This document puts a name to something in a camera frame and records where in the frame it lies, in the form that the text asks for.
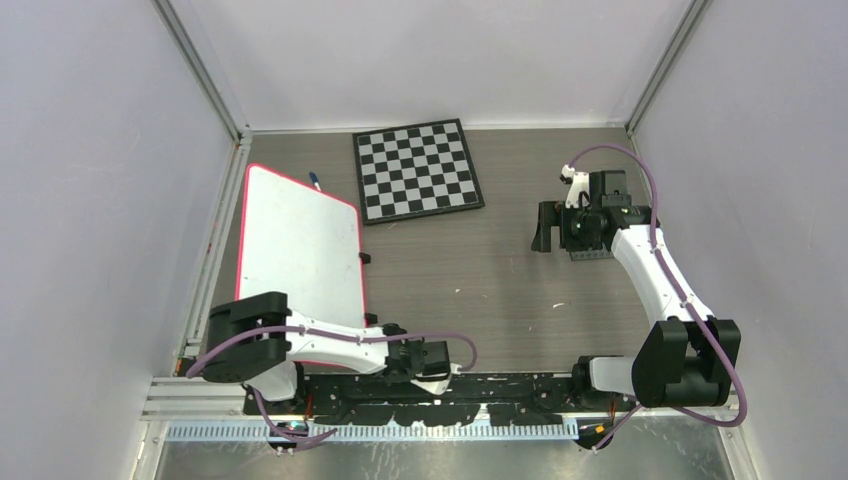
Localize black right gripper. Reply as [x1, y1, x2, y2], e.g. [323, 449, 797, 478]
[532, 200, 603, 252]

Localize pink framed whiteboard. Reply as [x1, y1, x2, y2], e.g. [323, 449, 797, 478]
[235, 164, 366, 328]

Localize blue capped whiteboard marker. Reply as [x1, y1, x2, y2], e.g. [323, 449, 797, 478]
[309, 172, 322, 191]

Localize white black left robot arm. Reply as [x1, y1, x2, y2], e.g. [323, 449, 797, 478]
[186, 292, 459, 414]

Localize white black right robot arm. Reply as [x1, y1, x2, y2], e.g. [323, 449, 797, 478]
[531, 167, 741, 411]

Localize grey studded building baseplate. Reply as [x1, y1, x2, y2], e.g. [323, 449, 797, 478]
[569, 249, 613, 261]

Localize black white chessboard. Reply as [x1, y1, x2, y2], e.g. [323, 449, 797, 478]
[352, 118, 485, 226]

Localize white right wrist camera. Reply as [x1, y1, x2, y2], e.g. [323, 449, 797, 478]
[560, 164, 591, 209]

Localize black mounting base plate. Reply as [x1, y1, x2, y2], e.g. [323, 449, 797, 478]
[263, 372, 635, 426]

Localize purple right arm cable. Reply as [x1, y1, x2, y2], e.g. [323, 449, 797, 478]
[568, 143, 749, 455]

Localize slotted aluminium rail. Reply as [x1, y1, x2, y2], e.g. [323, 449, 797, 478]
[165, 419, 579, 443]

